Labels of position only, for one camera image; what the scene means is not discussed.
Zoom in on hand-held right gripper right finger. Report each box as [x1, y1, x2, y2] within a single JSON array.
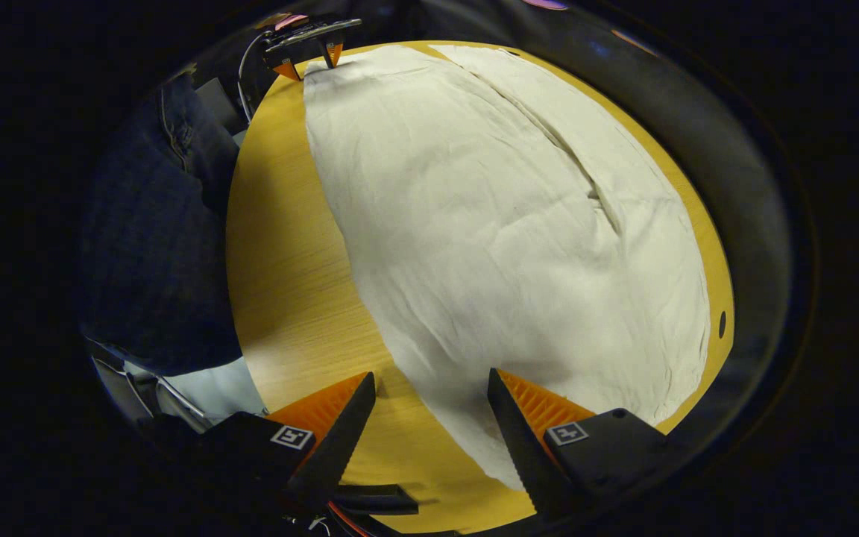
[[486, 368, 687, 523]]

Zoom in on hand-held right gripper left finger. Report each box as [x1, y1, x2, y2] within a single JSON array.
[[176, 371, 377, 523]]

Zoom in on white jeans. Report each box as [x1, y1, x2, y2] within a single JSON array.
[[301, 43, 712, 493]]

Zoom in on person's dark blue trousers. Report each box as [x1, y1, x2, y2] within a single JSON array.
[[79, 75, 244, 377]]

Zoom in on thin gripper cable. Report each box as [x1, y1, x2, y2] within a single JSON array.
[[238, 30, 274, 124]]

